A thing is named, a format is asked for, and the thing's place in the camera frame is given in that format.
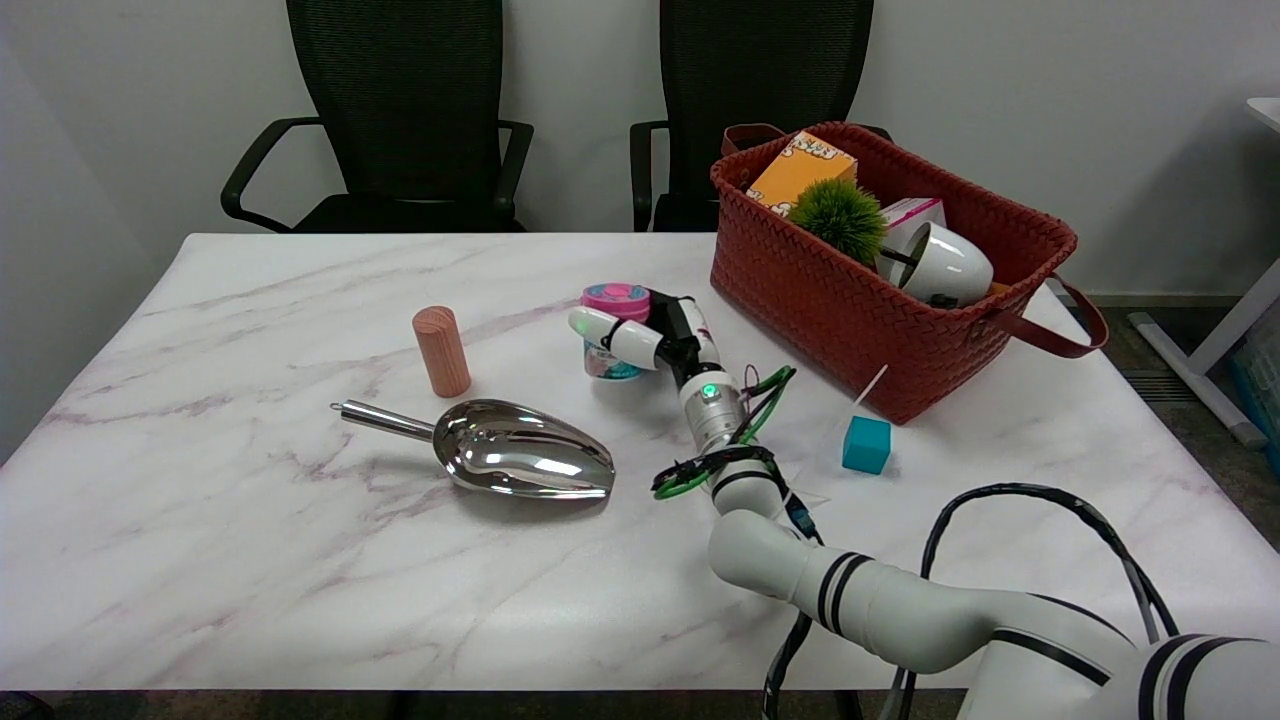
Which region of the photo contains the pink and white box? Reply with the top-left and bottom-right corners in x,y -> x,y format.
880,197 -> 947,251

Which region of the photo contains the green fuzzy plant ball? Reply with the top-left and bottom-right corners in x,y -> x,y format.
787,178 -> 889,267

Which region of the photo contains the white desk leg frame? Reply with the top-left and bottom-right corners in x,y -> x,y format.
1128,98 -> 1280,449

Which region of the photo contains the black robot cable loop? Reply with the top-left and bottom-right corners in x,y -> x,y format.
762,483 -> 1182,720

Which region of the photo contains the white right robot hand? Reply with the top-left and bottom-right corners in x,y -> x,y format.
567,290 -> 723,391

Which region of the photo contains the white ceramic pot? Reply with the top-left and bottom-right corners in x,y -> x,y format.
877,221 -> 995,308

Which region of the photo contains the shiny metal scoop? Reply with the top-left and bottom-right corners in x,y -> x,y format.
330,399 -> 616,501

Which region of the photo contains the pink wooden cylinder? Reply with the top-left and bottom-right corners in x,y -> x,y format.
412,306 -> 472,399

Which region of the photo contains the orange snack box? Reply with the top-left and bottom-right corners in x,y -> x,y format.
745,130 -> 859,217

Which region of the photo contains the teal cube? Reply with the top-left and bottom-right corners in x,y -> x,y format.
841,416 -> 892,475

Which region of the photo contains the pink gum jar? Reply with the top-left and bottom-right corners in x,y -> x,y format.
580,282 -> 652,382

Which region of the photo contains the white cable tie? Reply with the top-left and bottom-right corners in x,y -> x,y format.
790,364 -> 889,506

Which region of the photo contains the red woven basket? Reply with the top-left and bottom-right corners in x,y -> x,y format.
709,122 -> 1110,425

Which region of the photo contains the black mesh office chair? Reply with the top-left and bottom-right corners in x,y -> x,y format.
630,0 -> 893,233
221,0 -> 535,234

